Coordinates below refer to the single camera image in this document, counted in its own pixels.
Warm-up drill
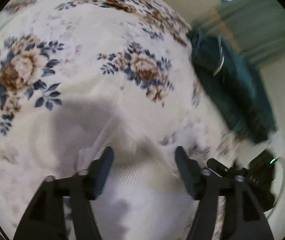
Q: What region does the white small garment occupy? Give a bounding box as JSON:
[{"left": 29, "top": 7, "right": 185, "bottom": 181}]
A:
[{"left": 78, "top": 119, "right": 197, "bottom": 239}]

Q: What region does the dark green folded quilt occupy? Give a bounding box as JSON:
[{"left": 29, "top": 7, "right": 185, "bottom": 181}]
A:
[{"left": 187, "top": 28, "right": 277, "bottom": 144}]

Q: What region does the right green striped curtain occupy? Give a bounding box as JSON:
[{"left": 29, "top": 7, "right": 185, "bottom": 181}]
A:
[{"left": 193, "top": 0, "right": 285, "bottom": 66}]

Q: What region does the floral bed blanket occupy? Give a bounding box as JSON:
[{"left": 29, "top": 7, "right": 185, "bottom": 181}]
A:
[{"left": 0, "top": 0, "right": 248, "bottom": 240}]

